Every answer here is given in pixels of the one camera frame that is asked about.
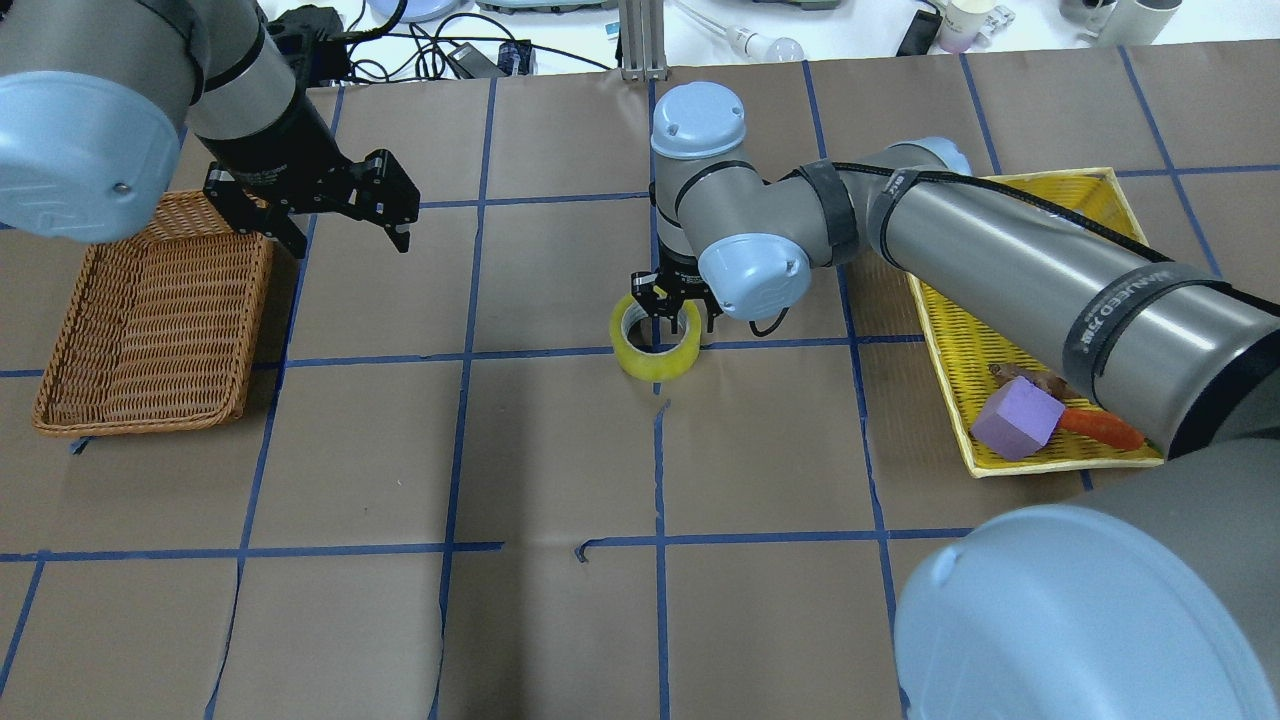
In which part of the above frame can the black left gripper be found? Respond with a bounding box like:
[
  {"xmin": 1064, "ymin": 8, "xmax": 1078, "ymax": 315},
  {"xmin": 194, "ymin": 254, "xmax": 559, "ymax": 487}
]
[{"xmin": 204, "ymin": 100, "xmax": 421, "ymax": 261}]

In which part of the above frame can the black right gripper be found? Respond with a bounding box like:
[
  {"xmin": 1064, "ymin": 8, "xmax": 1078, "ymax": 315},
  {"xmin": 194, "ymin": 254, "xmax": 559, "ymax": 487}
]
[{"xmin": 630, "ymin": 252, "xmax": 723, "ymax": 351}]

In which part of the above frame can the yellow tape roll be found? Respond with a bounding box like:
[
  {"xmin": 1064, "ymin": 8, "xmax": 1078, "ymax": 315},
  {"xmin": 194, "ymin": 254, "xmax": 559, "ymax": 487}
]
[{"xmin": 607, "ymin": 296, "xmax": 704, "ymax": 383}]

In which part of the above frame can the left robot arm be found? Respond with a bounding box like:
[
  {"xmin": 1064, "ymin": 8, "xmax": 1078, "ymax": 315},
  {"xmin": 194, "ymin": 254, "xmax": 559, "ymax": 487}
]
[{"xmin": 1, "ymin": 1, "xmax": 421, "ymax": 258}]

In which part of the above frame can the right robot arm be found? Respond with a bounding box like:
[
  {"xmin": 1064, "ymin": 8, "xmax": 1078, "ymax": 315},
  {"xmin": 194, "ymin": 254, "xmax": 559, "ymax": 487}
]
[{"xmin": 632, "ymin": 82, "xmax": 1277, "ymax": 719}]

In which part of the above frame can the brown wicker basket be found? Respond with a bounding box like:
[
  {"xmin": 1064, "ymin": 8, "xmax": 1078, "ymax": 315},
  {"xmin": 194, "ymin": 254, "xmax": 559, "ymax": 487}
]
[{"xmin": 31, "ymin": 191, "xmax": 274, "ymax": 438}]

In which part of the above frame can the yellow plastic tray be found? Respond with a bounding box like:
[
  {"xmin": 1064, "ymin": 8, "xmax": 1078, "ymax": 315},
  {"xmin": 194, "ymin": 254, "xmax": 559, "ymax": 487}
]
[{"xmin": 905, "ymin": 167, "xmax": 1166, "ymax": 479}]

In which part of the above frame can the brown toy animal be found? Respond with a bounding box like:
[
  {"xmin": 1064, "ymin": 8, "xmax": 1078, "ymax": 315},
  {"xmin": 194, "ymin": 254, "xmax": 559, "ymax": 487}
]
[{"xmin": 987, "ymin": 363, "xmax": 1083, "ymax": 402}]

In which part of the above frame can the purple foam block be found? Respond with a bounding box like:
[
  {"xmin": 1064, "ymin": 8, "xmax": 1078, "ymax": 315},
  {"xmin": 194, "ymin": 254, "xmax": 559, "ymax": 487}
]
[{"xmin": 970, "ymin": 377, "xmax": 1068, "ymax": 461}]

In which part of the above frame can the toy carrot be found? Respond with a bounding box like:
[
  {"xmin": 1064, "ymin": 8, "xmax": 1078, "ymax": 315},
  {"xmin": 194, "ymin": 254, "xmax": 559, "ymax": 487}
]
[{"xmin": 1057, "ymin": 407, "xmax": 1146, "ymax": 452}]

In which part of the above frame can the aluminium frame post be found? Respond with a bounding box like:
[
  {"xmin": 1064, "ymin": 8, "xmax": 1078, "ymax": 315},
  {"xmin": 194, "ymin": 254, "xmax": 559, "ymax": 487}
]
[{"xmin": 617, "ymin": 0, "xmax": 669, "ymax": 82}]

